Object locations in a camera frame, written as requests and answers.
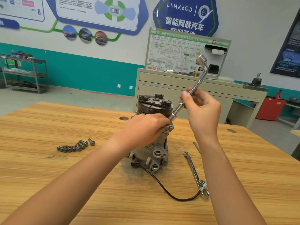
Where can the grey metal compressor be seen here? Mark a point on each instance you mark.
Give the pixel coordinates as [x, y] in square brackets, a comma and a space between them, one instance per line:
[152, 133]

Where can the red cabinet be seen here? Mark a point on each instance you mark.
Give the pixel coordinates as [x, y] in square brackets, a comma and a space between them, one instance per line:
[270, 109]

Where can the beige workbench cabinet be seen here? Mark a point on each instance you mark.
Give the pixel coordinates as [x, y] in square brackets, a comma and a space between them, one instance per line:
[154, 84]

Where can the wooden side table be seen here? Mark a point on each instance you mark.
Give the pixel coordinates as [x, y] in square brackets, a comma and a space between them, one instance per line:
[296, 145]

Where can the person's right forearm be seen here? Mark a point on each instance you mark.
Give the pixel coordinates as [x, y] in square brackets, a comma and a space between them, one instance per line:
[229, 185]

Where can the small black device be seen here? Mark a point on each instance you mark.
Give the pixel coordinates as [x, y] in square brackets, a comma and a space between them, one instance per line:
[256, 81]

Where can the person's left forearm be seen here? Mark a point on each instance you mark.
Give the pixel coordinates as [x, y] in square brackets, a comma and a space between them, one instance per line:
[56, 189]

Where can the blue hexagon wall sign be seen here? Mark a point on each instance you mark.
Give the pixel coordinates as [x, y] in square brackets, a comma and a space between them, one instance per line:
[185, 16]

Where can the white infographic wall panel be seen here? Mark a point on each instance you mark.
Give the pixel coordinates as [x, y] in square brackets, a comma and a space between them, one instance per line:
[21, 7]

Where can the dark wall poster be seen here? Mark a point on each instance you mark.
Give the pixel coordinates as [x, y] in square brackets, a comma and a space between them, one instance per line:
[288, 46]

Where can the grey metal shelf cart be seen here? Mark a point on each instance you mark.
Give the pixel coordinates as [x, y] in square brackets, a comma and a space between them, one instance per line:
[26, 75]

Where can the dark round table grommet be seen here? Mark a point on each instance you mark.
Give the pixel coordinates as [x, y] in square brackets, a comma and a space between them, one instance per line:
[123, 118]
[231, 130]

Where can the silver combination wrench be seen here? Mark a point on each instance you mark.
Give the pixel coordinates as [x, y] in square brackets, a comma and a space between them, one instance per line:
[194, 173]

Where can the white wiring display board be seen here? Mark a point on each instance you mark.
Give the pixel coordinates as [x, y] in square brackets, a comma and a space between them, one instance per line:
[171, 51]

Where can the silver L-shaped socket wrench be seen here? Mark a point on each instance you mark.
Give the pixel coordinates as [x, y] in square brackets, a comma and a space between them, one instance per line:
[199, 75]

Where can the person's left hand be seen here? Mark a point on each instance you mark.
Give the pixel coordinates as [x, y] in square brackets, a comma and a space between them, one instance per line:
[143, 131]

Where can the person's right hand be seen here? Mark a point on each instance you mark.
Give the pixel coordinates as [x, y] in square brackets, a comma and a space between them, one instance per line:
[204, 112]

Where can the round photo wall decal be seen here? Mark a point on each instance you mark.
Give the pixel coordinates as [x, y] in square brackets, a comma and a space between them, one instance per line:
[85, 35]
[70, 32]
[101, 38]

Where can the blue rounded infographic panel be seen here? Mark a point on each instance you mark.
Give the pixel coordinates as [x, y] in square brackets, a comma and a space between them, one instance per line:
[82, 14]

